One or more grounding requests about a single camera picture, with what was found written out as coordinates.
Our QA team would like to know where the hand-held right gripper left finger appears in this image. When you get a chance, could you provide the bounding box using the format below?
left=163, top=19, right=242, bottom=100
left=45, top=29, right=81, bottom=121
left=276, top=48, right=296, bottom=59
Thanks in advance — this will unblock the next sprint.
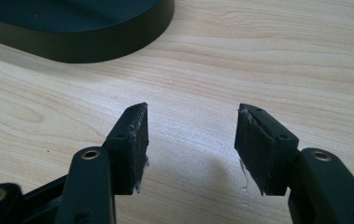
left=102, top=102, right=150, bottom=196

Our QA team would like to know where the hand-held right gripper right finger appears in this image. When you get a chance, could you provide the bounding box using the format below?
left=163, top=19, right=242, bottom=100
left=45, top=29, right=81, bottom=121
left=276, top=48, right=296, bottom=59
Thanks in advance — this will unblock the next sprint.
left=234, top=103, right=300, bottom=197

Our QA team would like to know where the black oval tray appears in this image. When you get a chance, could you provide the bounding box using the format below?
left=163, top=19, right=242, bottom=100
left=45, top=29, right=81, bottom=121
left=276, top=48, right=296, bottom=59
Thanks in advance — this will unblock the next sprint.
left=0, top=0, right=176, bottom=64

